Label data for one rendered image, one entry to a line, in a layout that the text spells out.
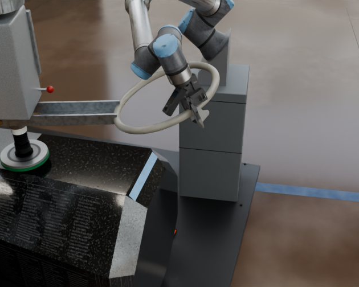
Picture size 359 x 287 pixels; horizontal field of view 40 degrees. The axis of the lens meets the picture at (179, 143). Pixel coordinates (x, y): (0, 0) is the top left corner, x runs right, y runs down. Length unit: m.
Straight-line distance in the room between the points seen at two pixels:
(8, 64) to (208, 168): 1.64
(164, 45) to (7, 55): 0.62
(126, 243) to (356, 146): 2.44
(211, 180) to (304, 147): 1.00
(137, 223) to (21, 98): 0.72
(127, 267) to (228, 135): 1.21
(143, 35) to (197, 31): 0.87
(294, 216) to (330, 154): 0.79
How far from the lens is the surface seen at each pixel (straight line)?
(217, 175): 3.24
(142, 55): 1.91
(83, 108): 2.22
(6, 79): 2.05
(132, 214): 2.15
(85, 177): 2.24
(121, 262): 2.16
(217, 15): 2.83
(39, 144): 2.40
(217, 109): 2.95
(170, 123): 1.87
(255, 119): 4.25
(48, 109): 2.26
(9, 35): 1.96
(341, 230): 3.34
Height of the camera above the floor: 2.27
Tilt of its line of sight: 35 degrees down
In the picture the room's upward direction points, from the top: straight up
